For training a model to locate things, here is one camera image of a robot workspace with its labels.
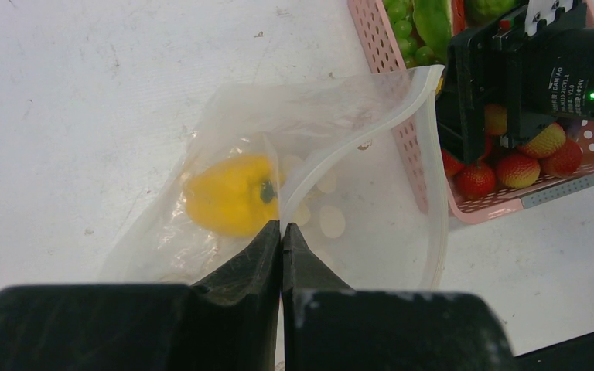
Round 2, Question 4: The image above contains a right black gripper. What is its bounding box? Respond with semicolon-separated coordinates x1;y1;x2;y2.
435;1;594;165

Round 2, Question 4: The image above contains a pink plastic basket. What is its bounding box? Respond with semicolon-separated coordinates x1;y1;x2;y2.
347;1;594;223

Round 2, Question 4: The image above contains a red strawberries pile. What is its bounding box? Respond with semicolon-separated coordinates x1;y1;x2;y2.
442;104;582;200

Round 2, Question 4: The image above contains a green round fruit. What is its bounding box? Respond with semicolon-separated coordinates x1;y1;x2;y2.
464;0;521;26

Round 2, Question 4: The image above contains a watermelon slice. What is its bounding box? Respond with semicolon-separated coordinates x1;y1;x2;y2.
413;0;466;64

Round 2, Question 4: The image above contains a clear zip top bag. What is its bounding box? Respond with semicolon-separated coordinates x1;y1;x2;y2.
99;65;448;290

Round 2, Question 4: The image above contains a yellow bell pepper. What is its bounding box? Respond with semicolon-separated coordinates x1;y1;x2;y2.
183;154;279;237

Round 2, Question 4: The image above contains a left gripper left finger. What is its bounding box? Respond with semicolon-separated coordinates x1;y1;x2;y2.
0;220;281;370

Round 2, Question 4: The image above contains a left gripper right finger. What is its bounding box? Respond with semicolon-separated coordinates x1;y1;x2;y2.
282;223;517;370

